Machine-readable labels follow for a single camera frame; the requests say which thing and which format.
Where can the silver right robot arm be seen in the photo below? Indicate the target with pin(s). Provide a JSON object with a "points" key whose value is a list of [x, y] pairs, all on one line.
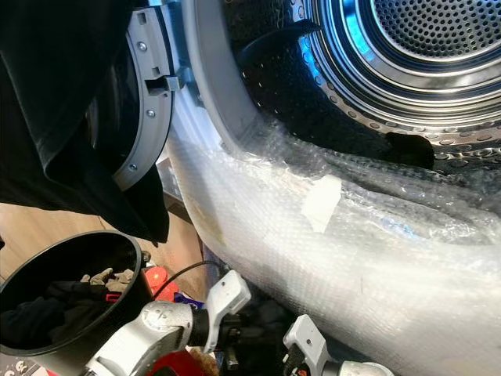
{"points": [[364, 370]]}

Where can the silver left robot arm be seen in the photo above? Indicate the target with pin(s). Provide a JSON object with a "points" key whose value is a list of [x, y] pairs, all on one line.
{"points": [[149, 337]]}

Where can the white washing machine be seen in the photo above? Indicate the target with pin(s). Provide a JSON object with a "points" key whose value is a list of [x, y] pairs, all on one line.
{"points": [[185, 135]]}

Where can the black clothes pile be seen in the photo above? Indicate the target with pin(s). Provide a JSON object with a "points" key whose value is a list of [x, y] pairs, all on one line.
{"points": [[47, 313]]}

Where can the clear bubble wrap sheet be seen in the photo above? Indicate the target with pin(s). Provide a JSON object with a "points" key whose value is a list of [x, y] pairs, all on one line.
{"points": [[297, 258]]}

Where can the red cloth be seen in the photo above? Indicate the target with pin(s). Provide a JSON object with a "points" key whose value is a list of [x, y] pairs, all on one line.
{"points": [[176, 365]]}

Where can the red plastic object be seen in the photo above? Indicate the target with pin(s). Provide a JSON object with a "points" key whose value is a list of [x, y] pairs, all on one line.
{"points": [[161, 283]]}

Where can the black round laundry bucket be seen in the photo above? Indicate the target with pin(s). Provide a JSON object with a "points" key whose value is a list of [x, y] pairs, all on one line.
{"points": [[125, 321]]}

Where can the white tape piece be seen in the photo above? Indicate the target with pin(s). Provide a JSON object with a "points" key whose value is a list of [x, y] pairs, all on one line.
{"points": [[321, 204]]}

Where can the beige glove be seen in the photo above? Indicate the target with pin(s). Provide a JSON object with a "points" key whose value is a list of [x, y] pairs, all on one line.
{"points": [[113, 278]]}

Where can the skull print mat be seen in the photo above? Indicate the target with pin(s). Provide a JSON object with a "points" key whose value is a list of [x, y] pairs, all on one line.
{"points": [[19, 368]]}

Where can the grey round washer door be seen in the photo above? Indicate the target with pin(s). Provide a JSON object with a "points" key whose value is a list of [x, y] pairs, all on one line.
{"points": [[153, 125]]}

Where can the small black garment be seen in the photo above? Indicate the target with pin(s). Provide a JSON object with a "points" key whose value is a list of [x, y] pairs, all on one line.
{"points": [[409, 149]]}

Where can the grey rubber door gasket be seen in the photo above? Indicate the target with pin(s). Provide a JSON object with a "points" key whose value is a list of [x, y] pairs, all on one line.
{"points": [[203, 70]]}

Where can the perforated steel washer drum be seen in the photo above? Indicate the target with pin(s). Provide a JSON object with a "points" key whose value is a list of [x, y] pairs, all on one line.
{"points": [[383, 70]]}

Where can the black drum paddle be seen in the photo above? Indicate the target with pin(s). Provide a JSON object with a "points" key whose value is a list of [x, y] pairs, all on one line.
{"points": [[275, 39]]}

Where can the large black hanging garment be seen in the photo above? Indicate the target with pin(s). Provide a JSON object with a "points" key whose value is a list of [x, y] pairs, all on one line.
{"points": [[63, 86]]}

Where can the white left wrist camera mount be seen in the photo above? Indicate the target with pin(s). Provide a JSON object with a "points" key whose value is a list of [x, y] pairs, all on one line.
{"points": [[225, 301]]}

